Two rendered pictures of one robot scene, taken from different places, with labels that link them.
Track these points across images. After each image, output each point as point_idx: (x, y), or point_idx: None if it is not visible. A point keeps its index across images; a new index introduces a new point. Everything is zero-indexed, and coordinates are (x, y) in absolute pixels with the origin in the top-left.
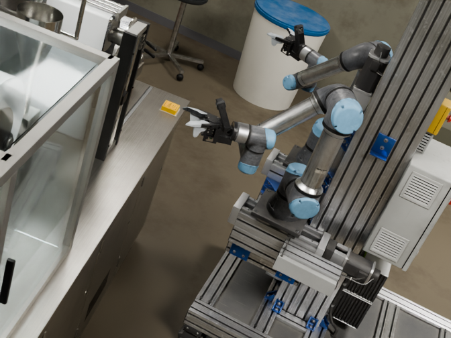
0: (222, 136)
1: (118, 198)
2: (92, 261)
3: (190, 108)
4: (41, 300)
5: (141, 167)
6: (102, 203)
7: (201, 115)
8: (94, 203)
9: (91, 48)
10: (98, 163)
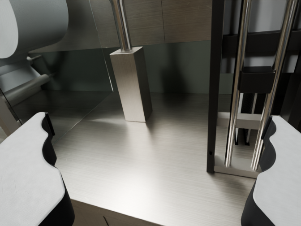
0: None
1: (122, 201)
2: (91, 224)
3: (274, 132)
4: None
5: None
6: (107, 182)
7: (248, 215)
8: (106, 174)
9: None
10: (195, 167)
